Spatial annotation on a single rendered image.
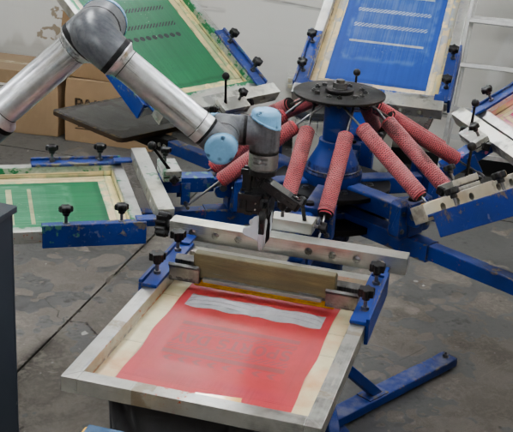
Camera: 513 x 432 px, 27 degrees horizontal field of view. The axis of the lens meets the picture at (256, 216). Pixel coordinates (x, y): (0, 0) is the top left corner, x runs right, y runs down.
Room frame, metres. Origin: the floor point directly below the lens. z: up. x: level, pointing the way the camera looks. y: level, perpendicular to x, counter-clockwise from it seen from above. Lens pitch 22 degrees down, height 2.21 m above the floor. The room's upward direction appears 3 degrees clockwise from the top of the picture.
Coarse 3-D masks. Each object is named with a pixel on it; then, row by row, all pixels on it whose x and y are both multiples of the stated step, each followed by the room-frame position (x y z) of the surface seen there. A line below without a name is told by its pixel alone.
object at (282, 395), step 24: (312, 312) 2.49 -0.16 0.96; (336, 312) 2.49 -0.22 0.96; (288, 336) 2.35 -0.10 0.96; (312, 336) 2.36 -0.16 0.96; (312, 360) 2.24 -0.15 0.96; (216, 384) 2.10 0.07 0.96; (240, 384) 2.11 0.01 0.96; (264, 384) 2.11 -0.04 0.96; (288, 384) 2.12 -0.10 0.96; (288, 408) 2.02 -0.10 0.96
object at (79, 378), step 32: (256, 256) 2.74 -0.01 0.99; (160, 288) 2.53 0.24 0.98; (128, 320) 2.32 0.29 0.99; (96, 352) 2.15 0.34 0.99; (352, 352) 2.22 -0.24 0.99; (64, 384) 2.04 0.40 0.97; (96, 384) 2.02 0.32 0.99; (128, 384) 2.02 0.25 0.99; (192, 416) 1.96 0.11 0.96; (224, 416) 1.94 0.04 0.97; (256, 416) 1.93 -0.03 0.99; (288, 416) 1.93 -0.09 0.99; (320, 416) 1.94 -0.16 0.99
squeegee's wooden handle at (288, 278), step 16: (208, 256) 2.57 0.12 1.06; (224, 256) 2.57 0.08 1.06; (240, 256) 2.58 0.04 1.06; (208, 272) 2.57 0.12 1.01; (224, 272) 2.56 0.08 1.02; (240, 272) 2.55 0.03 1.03; (256, 272) 2.54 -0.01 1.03; (272, 272) 2.53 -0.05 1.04; (288, 272) 2.52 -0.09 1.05; (304, 272) 2.51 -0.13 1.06; (320, 272) 2.51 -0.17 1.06; (272, 288) 2.53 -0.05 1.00; (288, 288) 2.52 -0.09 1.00; (304, 288) 2.51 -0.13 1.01; (320, 288) 2.50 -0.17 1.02
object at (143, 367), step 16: (192, 288) 2.59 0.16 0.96; (208, 288) 2.59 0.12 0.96; (176, 304) 2.48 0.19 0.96; (160, 320) 2.39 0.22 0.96; (176, 320) 2.40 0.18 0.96; (192, 320) 2.40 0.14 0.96; (208, 320) 2.41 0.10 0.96; (224, 320) 2.41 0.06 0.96; (240, 320) 2.42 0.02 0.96; (160, 336) 2.31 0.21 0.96; (144, 352) 2.22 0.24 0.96; (128, 368) 2.15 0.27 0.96; (144, 368) 2.15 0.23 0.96; (160, 368) 2.16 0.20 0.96; (176, 368) 2.16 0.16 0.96; (192, 368) 2.17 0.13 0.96; (208, 368) 2.17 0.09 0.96; (160, 384) 2.09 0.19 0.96; (176, 384) 2.09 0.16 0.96; (192, 384) 2.09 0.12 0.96
